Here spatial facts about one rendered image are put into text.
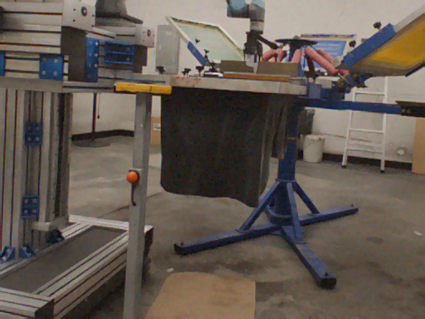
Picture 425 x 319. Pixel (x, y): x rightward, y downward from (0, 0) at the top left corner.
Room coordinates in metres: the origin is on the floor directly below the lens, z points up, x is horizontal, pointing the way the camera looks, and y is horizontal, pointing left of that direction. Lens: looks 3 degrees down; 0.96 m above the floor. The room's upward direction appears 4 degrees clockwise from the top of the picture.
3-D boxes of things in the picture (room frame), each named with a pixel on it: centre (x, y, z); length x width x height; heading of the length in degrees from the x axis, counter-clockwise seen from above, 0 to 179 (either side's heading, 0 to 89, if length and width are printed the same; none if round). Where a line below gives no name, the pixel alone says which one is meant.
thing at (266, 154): (1.74, -0.15, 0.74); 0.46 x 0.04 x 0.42; 160
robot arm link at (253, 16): (2.10, -0.03, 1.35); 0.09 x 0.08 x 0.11; 92
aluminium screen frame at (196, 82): (1.86, 0.03, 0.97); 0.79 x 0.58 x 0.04; 160
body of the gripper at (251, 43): (2.11, -0.03, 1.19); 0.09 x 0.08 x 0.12; 70
